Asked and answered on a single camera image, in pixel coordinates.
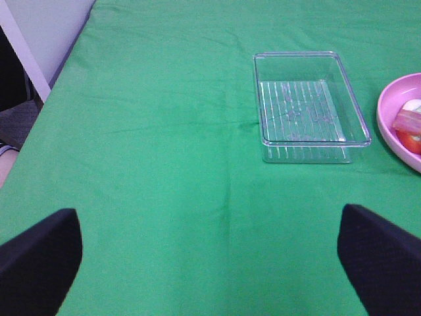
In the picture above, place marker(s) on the clear left plastic tray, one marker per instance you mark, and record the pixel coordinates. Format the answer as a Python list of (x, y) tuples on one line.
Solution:
[(308, 112)]

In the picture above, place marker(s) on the green tablecloth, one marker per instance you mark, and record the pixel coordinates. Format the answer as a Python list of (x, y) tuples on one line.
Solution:
[(152, 134)]

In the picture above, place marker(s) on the pink bacon strip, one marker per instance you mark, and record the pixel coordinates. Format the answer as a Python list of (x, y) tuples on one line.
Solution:
[(407, 121)]

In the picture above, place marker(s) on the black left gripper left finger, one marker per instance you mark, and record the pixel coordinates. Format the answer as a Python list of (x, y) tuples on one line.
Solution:
[(39, 265)]

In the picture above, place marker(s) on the white bread slice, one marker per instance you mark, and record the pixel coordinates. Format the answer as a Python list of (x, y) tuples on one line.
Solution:
[(410, 141)]

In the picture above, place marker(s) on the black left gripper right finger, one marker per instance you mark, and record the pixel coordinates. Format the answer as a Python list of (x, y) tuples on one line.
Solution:
[(381, 261)]

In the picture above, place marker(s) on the pink round plate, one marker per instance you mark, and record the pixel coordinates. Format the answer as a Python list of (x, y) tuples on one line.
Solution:
[(390, 101)]

